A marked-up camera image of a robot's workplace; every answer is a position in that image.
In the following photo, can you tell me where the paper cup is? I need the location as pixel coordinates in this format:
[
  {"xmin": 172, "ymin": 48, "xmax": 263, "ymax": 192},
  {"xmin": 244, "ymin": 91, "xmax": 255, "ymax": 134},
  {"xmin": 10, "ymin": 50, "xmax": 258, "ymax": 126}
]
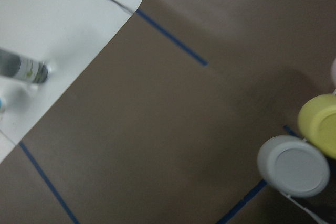
[{"xmin": 0, "ymin": 96, "xmax": 7, "ymax": 114}]

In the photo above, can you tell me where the white wire cup rack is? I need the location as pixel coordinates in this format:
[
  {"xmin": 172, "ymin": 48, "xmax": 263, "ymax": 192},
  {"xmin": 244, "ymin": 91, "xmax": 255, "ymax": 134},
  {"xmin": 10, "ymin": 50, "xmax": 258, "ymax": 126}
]
[{"xmin": 280, "ymin": 192, "xmax": 335, "ymax": 223}]

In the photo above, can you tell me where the grey cup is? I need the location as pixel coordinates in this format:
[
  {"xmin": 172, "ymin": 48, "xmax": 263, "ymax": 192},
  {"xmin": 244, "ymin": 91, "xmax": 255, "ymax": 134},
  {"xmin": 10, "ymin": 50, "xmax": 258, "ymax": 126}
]
[{"xmin": 257, "ymin": 135, "xmax": 330, "ymax": 198}]

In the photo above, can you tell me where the yellow cup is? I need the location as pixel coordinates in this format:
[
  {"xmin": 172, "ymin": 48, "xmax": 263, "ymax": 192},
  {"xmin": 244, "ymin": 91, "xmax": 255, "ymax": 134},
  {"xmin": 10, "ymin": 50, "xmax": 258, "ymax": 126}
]
[{"xmin": 298, "ymin": 94, "xmax": 335, "ymax": 159}]

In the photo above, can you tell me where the water bottle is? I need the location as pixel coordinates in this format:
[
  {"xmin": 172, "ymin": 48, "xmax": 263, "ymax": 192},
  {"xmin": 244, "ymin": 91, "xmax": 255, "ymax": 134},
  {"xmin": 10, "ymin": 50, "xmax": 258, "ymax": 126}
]
[{"xmin": 1, "ymin": 48, "xmax": 53, "ymax": 85}]

